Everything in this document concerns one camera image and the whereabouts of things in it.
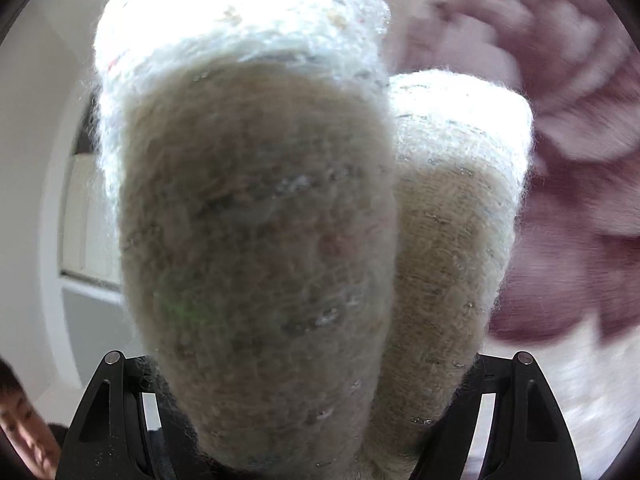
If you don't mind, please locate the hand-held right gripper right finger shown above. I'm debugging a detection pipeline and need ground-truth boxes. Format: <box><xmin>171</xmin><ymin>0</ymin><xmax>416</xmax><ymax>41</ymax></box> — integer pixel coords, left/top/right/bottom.
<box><xmin>408</xmin><ymin>350</ymin><xmax>584</xmax><ymax>480</ymax></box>

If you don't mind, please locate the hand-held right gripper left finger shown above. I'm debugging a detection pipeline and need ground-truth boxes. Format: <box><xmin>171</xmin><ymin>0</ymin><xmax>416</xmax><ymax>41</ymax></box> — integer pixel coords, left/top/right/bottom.
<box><xmin>55</xmin><ymin>350</ymin><xmax>171</xmax><ymax>480</ymax></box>

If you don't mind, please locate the white knit sweater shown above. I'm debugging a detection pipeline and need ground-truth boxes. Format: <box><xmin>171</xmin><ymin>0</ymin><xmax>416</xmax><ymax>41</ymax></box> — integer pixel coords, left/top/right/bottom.
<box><xmin>92</xmin><ymin>0</ymin><xmax>536</xmax><ymax>480</ymax></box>

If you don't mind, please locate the person's face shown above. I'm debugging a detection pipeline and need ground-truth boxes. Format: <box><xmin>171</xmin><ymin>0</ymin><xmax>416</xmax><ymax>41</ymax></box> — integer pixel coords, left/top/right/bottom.
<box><xmin>0</xmin><ymin>358</ymin><xmax>63</xmax><ymax>478</ymax></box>

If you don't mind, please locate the floral plush blanket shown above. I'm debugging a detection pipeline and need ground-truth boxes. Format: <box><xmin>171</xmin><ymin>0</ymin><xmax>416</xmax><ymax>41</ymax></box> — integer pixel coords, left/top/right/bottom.
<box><xmin>370</xmin><ymin>0</ymin><xmax>640</xmax><ymax>480</ymax></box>

